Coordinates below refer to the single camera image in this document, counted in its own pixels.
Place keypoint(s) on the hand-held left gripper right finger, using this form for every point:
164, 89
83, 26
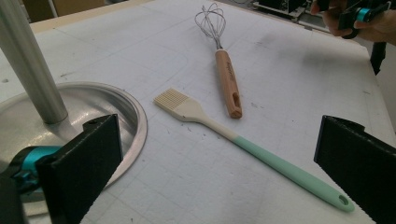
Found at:
358, 168

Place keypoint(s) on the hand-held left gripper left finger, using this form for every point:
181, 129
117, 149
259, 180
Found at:
81, 168

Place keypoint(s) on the metal utensil stand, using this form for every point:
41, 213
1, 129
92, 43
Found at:
29, 62

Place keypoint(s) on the grey tape piece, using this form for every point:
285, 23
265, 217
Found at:
308, 27

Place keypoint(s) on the low equipment cart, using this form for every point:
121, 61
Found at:
280, 9

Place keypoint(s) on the white grid mat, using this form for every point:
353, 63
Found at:
280, 93

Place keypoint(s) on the brown cardboard box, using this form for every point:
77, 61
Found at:
77, 6

